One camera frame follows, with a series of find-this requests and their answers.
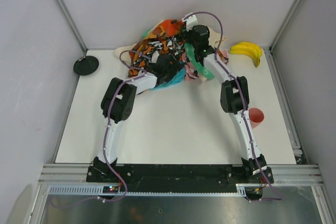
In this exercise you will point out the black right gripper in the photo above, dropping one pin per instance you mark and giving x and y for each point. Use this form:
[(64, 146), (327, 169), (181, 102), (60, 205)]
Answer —
[(185, 33)]

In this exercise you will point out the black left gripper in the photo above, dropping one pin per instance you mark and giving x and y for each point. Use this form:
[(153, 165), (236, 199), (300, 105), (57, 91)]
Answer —
[(173, 69)]

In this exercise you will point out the turquoise blue cloth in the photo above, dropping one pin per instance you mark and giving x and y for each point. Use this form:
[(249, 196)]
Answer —
[(176, 81)]

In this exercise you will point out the orange camouflage cloth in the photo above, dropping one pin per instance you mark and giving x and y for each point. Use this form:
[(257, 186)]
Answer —
[(165, 29)]

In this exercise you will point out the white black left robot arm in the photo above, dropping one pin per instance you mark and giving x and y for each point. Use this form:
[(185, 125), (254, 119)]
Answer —
[(118, 101)]

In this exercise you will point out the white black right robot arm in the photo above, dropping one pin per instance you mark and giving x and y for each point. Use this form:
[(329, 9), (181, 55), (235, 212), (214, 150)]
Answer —
[(234, 100)]

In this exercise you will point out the black orange white patterned cloth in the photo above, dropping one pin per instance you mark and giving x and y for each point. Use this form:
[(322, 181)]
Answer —
[(140, 59)]

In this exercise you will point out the cream cloth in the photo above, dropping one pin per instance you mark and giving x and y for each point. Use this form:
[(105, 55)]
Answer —
[(214, 41)]

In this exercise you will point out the green white tie-dye cloth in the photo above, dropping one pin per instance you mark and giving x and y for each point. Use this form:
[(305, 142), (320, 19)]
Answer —
[(193, 60)]

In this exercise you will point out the yellow banana bunch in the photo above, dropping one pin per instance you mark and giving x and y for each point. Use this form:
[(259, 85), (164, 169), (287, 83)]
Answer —
[(253, 51)]

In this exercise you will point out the black round disc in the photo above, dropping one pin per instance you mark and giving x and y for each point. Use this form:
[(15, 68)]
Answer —
[(86, 65)]

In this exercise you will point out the pink plastic cup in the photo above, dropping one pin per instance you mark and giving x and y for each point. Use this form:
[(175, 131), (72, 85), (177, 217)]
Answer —
[(256, 117)]

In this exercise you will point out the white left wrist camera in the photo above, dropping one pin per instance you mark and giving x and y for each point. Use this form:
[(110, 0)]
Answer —
[(154, 58)]

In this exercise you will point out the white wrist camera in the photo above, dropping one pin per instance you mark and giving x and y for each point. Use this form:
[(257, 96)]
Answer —
[(154, 58), (190, 20)]

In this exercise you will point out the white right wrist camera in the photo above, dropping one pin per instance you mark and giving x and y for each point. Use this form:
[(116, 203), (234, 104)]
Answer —
[(190, 20)]

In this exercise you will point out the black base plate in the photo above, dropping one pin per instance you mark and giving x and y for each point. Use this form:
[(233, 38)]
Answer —
[(183, 177)]

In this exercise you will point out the right aluminium corner post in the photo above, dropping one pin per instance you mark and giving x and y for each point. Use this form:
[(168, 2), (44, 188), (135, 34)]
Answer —
[(284, 25)]

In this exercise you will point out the aluminium corner post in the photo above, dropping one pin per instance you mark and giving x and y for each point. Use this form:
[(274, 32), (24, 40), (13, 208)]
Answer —
[(61, 5), (284, 25)]

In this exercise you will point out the grey slotted cable duct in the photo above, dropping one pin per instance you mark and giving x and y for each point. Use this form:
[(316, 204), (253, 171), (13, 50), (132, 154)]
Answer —
[(110, 190)]

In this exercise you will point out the left aluminium corner post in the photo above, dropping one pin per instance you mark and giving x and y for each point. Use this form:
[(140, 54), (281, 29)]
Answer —
[(61, 5)]

